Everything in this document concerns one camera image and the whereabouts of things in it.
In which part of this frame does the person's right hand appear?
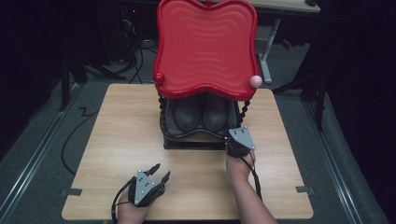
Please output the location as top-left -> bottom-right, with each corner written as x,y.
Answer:
225,150 -> 257,185

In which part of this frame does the right hand-held gripper cable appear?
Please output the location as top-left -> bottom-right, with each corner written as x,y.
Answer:
239,155 -> 263,201

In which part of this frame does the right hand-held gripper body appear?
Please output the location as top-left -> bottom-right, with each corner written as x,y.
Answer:
225,125 -> 257,159

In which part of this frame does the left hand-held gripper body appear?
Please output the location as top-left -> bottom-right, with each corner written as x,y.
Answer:
128,169 -> 166,208

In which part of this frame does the hand-held gripper cable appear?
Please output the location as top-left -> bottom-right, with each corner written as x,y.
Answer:
239,155 -> 263,201
110,178 -> 138,224

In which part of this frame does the black metal stand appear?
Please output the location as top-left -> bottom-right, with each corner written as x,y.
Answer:
58,50 -> 127,112
272,60 -> 330,133

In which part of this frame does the metal floor rail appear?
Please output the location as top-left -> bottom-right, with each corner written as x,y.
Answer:
0,82 -> 84,220
302,98 -> 364,224

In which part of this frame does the left hand-held gripper cable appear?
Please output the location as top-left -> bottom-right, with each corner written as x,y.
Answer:
110,178 -> 138,224

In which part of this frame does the person's left hand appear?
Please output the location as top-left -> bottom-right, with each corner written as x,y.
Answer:
117,189 -> 150,224

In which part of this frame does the desk with white leg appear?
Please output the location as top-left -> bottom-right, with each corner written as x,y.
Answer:
247,0 -> 321,86

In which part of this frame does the bundle of black cables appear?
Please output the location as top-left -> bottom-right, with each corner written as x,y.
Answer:
120,6 -> 158,85

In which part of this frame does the black slipper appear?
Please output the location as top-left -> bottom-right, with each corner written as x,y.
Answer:
203,92 -> 232,133
170,92 -> 201,133

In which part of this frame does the black floor cable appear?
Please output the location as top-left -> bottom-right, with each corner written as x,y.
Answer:
61,106 -> 101,175

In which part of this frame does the red and black shoe rack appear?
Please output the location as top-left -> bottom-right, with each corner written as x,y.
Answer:
152,0 -> 263,151

